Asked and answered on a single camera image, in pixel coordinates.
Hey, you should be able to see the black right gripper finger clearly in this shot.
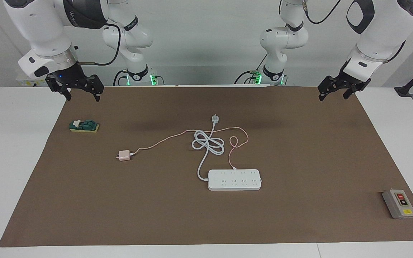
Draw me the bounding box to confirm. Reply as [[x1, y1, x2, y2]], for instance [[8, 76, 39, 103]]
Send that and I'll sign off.
[[45, 75, 72, 101], [84, 75, 105, 102]]

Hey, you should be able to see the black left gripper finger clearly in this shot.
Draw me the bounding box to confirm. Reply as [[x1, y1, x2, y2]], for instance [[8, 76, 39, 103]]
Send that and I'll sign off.
[[318, 75, 343, 101], [343, 80, 371, 100]]

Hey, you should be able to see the pink charging cable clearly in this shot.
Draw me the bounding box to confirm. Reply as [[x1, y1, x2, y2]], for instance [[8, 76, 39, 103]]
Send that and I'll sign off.
[[129, 126, 250, 169]]

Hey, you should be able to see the white power strip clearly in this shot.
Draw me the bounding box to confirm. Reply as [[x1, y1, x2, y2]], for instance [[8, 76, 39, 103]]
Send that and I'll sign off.
[[208, 169, 262, 191]]

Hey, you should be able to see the white box yellow label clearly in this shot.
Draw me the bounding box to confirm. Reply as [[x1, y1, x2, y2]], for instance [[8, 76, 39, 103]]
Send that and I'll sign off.
[[16, 73, 49, 87]]

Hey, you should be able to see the brown table mat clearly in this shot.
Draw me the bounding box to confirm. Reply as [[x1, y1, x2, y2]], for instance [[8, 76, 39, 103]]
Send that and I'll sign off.
[[0, 86, 413, 248]]

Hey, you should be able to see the black base cable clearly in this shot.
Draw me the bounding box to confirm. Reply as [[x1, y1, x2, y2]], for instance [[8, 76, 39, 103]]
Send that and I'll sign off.
[[234, 54, 269, 85], [113, 69, 130, 86]]

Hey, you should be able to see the green knife switch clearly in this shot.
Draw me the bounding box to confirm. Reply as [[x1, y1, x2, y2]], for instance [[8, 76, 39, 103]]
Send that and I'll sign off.
[[69, 119, 100, 133]]

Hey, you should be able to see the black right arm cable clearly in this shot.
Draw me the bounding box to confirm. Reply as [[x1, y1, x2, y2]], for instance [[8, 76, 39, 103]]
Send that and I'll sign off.
[[76, 22, 122, 66]]

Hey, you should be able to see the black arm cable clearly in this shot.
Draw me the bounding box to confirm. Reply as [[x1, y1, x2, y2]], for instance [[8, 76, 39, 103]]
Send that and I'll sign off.
[[76, 22, 122, 66], [302, 0, 342, 25]]

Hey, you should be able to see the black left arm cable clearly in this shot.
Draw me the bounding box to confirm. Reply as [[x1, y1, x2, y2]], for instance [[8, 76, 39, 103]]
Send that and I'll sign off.
[[302, 0, 342, 25]]

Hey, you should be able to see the white power strip cord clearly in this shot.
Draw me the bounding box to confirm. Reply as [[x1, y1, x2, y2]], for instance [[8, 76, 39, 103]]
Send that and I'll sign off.
[[191, 114, 225, 181]]

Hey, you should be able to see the grey on-off switch box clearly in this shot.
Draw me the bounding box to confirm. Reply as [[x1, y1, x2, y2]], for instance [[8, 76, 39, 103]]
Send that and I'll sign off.
[[382, 189, 413, 219]]

